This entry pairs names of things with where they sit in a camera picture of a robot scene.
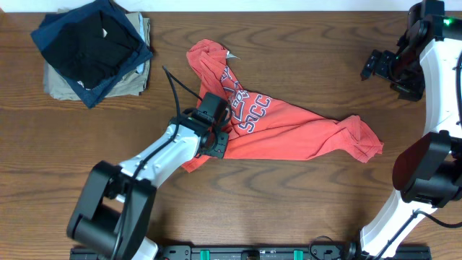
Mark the black folded garment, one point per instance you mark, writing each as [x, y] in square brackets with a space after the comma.
[91, 50]

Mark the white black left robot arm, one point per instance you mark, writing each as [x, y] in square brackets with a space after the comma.
[113, 211]

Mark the red printed t-shirt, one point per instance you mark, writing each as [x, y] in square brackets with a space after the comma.
[265, 128]

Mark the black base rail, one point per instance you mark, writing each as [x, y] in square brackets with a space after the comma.
[319, 251]

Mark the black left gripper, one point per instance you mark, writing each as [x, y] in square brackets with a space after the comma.
[219, 152]

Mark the khaki folded garment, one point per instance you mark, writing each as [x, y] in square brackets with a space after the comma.
[132, 83]

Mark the navy blue folded garment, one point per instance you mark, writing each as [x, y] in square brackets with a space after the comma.
[51, 26]

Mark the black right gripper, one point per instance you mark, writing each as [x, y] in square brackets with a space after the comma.
[413, 91]

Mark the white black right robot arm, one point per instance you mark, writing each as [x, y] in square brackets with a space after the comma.
[427, 175]

